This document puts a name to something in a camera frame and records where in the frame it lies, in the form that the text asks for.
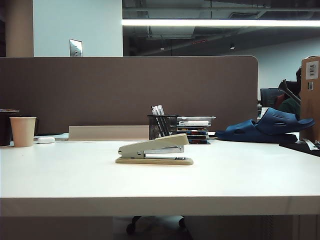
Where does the tilted blue slipper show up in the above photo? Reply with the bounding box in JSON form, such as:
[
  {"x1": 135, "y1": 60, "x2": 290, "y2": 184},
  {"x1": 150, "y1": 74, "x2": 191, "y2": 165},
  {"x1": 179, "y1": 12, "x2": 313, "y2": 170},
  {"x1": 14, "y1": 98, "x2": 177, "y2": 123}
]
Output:
[{"x1": 254, "y1": 107, "x2": 316, "y2": 137}]

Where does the small white case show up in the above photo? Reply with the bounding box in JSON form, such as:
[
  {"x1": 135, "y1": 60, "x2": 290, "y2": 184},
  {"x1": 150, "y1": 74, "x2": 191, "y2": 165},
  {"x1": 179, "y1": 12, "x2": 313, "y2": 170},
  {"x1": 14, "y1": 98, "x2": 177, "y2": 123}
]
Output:
[{"x1": 36, "y1": 136, "x2": 56, "y2": 145}]

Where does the black mat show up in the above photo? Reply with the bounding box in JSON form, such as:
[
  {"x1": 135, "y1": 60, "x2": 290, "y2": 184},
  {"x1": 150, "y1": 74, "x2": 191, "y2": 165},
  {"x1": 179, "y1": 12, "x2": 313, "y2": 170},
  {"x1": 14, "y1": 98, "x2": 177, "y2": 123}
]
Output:
[{"x1": 278, "y1": 139, "x2": 320, "y2": 158}]

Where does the silver packaging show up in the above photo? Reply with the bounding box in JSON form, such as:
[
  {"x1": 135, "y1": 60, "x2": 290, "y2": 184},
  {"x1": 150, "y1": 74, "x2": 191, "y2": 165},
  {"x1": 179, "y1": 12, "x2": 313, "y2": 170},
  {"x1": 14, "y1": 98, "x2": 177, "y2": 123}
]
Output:
[{"x1": 302, "y1": 138, "x2": 320, "y2": 151}]

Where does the brown cardboard box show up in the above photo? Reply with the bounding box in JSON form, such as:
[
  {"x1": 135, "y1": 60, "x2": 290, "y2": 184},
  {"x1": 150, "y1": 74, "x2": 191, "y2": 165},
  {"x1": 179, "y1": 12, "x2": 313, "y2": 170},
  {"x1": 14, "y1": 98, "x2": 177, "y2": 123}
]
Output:
[{"x1": 299, "y1": 55, "x2": 320, "y2": 141}]

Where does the person in green shirt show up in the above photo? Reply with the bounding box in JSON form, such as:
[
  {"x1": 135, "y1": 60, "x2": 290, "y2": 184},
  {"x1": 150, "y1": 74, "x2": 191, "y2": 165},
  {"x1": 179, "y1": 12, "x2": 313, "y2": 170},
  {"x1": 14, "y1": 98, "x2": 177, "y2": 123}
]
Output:
[{"x1": 277, "y1": 67, "x2": 302, "y2": 120}]

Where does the metal wall plate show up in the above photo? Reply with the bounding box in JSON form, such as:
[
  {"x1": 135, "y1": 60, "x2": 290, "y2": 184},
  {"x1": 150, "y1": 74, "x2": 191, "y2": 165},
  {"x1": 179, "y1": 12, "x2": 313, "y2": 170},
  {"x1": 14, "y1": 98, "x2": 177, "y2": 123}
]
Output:
[{"x1": 69, "y1": 38, "x2": 84, "y2": 58}]

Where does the brown desk divider panel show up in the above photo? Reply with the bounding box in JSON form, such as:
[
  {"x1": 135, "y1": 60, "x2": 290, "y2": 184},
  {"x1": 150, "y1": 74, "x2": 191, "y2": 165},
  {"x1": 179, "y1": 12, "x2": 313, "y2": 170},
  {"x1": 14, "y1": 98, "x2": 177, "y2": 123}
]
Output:
[{"x1": 0, "y1": 55, "x2": 259, "y2": 141}]

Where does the flat-lying blue slipper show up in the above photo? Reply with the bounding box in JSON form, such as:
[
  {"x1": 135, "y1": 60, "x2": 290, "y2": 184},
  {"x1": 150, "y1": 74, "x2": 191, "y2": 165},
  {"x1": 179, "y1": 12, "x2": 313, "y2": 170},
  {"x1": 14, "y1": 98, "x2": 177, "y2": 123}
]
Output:
[{"x1": 214, "y1": 119, "x2": 299, "y2": 144}]

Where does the black round container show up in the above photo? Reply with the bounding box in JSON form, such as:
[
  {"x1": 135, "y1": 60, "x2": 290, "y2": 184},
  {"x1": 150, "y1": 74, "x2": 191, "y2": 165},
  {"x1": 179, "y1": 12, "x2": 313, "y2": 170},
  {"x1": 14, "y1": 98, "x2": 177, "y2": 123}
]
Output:
[{"x1": 0, "y1": 108, "x2": 20, "y2": 147}]

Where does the beige paper cup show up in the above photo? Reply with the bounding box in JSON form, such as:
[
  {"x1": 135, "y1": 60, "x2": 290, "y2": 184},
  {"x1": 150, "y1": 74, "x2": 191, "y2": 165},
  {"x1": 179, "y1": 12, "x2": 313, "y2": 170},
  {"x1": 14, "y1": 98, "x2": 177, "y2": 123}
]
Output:
[{"x1": 9, "y1": 116, "x2": 37, "y2": 148}]

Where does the beige desk stapler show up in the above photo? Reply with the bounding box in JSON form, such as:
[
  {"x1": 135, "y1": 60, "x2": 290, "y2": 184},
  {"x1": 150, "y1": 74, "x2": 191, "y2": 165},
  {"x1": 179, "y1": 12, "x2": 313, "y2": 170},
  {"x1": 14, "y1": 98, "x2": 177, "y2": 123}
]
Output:
[{"x1": 115, "y1": 133, "x2": 195, "y2": 166}]

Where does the grey metal tool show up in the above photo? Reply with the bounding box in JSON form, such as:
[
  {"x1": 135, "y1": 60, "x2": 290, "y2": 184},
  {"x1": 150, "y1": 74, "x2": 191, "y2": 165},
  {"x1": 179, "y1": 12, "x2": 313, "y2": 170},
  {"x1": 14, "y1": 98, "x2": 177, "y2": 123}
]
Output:
[{"x1": 278, "y1": 78, "x2": 302, "y2": 104}]

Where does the black office chair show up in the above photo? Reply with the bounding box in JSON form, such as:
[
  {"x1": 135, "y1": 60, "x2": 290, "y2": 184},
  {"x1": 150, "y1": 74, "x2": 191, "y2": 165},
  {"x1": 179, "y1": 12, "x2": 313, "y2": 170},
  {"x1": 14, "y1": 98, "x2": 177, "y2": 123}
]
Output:
[{"x1": 259, "y1": 87, "x2": 286, "y2": 109}]

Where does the black mesh pen holder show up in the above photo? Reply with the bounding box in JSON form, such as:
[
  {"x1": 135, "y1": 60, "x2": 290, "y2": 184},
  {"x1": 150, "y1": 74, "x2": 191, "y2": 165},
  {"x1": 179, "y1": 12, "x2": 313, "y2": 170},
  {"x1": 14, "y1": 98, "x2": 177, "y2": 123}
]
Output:
[{"x1": 147, "y1": 114, "x2": 179, "y2": 141}]

